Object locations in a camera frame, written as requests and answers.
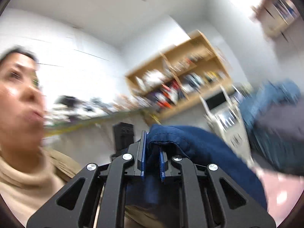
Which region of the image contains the navy blue padded jacket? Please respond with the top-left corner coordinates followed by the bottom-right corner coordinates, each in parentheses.
top-left (126, 125), bottom-right (267, 209)

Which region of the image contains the person in beige sweater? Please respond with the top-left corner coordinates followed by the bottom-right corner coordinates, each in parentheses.
top-left (1, 47), bottom-right (81, 227)

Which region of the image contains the pink polka dot bedsheet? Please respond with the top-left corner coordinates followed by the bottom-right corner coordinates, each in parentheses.
top-left (253, 167), bottom-right (303, 226)

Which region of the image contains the cream machine with display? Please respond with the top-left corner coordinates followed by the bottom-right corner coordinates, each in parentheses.
top-left (200, 86), bottom-right (253, 167)

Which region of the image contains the dark teal bed with blankets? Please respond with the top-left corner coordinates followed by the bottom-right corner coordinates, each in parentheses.
top-left (239, 80), bottom-right (303, 176)

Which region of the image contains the wooden wall shelf with items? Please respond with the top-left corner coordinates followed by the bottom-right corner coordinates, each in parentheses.
top-left (126, 30), bottom-right (232, 123)

